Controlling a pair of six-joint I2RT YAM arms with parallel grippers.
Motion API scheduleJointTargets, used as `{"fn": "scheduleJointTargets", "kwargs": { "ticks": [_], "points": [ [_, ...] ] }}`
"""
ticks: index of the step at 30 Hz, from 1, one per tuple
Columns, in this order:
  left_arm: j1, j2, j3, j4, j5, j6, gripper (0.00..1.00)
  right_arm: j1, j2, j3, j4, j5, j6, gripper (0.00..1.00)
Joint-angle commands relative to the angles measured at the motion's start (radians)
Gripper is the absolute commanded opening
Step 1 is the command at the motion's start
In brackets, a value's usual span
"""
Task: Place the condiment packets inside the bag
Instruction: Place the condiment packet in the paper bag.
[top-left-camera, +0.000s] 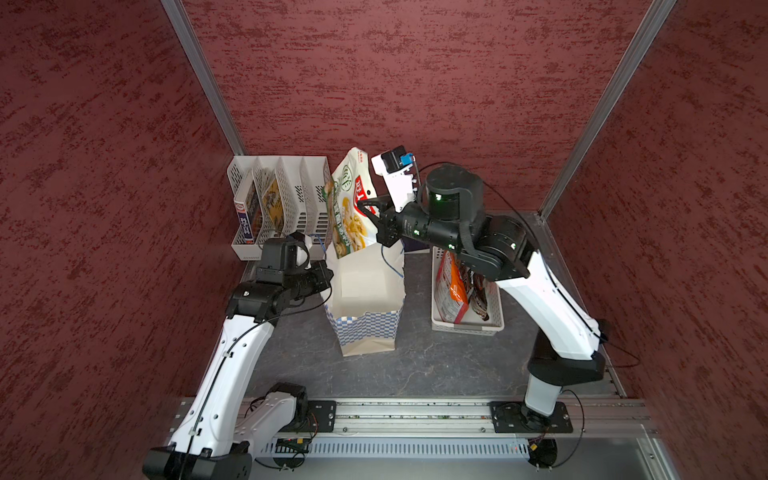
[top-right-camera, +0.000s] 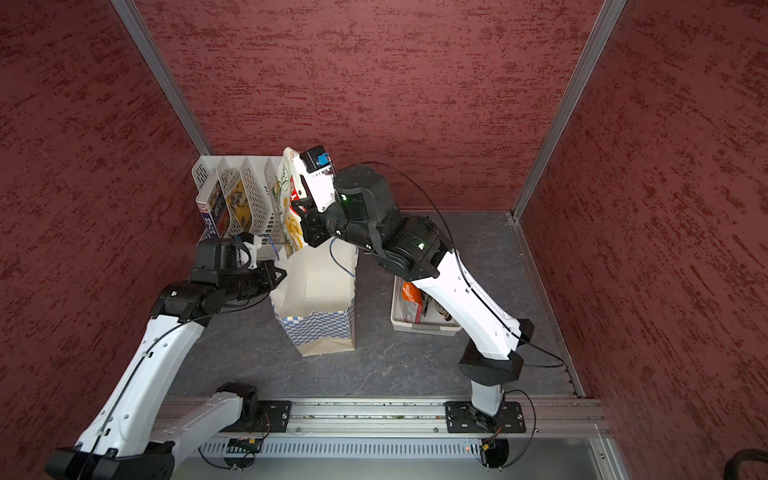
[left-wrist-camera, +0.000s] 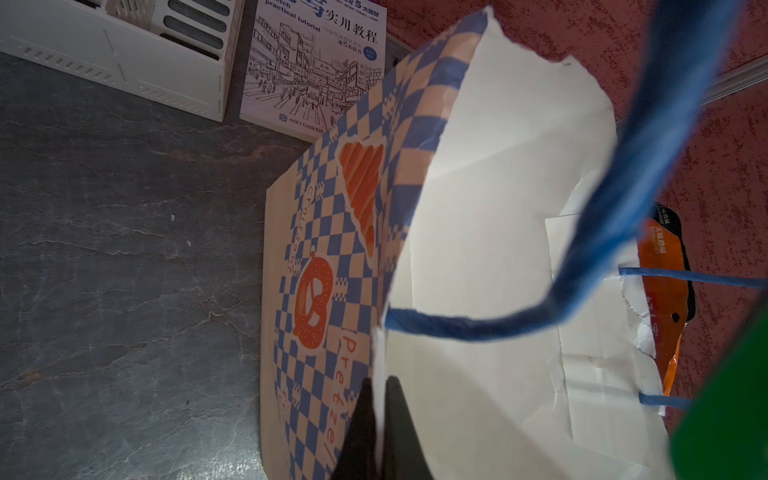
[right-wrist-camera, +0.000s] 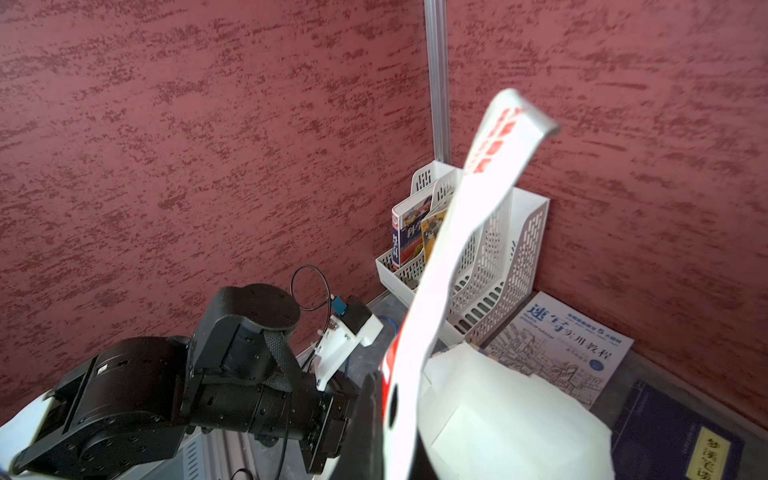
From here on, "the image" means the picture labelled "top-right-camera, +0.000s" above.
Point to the blue white book in rack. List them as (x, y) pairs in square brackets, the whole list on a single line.
[(212, 207)]

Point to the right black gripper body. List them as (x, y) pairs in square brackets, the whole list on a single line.
[(328, 221)]

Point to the white plastic tray basket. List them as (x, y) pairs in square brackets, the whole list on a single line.
[(435, 319)]

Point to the yellow magazine in rack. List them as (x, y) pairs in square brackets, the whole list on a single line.
[(238, 203)]

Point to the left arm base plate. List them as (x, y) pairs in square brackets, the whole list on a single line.
[(267, 416)]

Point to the white blue checkered paper bag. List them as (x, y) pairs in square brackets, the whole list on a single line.
[(314, 304)]

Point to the aluminium rail base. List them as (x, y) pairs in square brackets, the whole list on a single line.
[(397, 428)]

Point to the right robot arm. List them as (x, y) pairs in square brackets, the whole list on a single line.
[(356, 205)]

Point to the orange condiment packet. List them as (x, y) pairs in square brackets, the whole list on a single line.
[(412, 303)]

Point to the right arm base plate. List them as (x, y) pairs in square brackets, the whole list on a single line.
[(462, 417)]

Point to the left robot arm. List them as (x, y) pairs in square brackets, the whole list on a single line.
[(122, 442)]

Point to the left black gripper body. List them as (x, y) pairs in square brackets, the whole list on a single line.
[(248, 282)]

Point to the white file organizer rack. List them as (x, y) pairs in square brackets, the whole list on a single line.
[(259, 177)]

